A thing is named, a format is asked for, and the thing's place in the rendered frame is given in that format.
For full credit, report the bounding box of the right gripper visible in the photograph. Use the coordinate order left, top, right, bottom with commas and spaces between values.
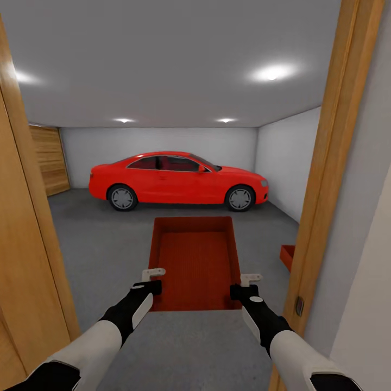
230, 285, 258, 301

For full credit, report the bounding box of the storage box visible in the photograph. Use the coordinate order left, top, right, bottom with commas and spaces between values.
280, 245, 295, 272
148, 216, 243, 312

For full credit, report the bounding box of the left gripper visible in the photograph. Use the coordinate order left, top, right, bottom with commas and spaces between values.
133, 280, 162, 296

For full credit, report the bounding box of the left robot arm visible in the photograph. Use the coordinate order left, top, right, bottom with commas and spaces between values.
4, 268, 166, 391

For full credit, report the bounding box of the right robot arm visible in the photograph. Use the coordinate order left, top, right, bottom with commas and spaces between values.
230, 274, 363, 391

